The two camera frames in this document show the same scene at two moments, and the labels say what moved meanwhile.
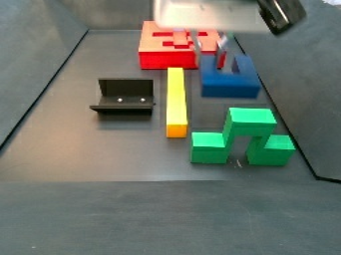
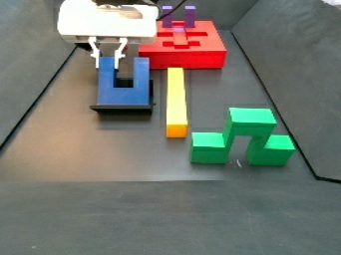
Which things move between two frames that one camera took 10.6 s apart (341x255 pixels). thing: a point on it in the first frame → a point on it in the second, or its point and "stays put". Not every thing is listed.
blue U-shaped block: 229,85 → 137,95
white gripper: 207,15 → 86,20
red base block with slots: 169,48 stays put
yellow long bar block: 175,104 stays put
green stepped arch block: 272,149 stays put
